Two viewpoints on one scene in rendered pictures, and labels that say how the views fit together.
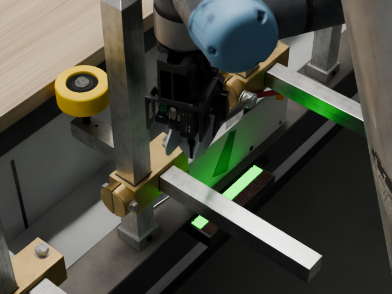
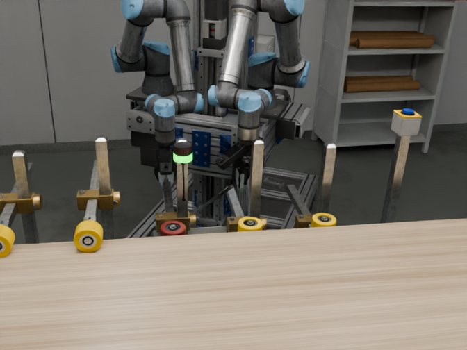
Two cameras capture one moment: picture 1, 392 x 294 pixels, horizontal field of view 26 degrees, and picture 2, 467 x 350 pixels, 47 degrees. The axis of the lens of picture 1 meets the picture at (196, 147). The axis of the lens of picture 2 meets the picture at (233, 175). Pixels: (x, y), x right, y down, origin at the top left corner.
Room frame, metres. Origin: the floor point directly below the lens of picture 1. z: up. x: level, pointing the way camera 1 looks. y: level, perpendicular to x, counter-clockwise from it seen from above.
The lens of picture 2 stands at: (2.11, 1.07, 1.80)
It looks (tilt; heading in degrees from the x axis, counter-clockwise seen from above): 26 degrees down; 220
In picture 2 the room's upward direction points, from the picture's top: 2 degrees clockwise
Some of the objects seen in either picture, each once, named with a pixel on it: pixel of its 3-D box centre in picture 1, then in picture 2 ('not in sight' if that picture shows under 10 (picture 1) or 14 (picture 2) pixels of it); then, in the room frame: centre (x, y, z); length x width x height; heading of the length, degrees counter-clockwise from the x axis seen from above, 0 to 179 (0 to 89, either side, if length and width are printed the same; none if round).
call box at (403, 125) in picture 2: not in sight; (405, 123); (0.43, 0.41, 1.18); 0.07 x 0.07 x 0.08; 50
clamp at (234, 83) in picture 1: (249, 72); (176, 221); (1.03, -0.08, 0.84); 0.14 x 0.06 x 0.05; 140
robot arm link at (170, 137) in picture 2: not in sight; (164, 135); (0.85, -0.33, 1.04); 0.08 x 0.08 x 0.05
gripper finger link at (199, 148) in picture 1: (199, 144); (244, 178); (0.77, 0.00, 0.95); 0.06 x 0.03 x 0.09; 160
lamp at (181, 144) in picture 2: not in sight; (183, 176); (1.04, -0.04, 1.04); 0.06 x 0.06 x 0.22; 50
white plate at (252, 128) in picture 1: (241, 140); (190, 239); (0.97, -0.07, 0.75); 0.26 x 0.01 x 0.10; 140
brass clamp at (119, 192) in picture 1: (145, 176); (247, 225); (0.84, 0.07, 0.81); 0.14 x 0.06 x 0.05; 140
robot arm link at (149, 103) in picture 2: not in sight; (161, 106); (0.79, -0.41, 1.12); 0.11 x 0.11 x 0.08; 64
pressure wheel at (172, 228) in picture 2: not in sight; (173, 241); (1.13, 0.00, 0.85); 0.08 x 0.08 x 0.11
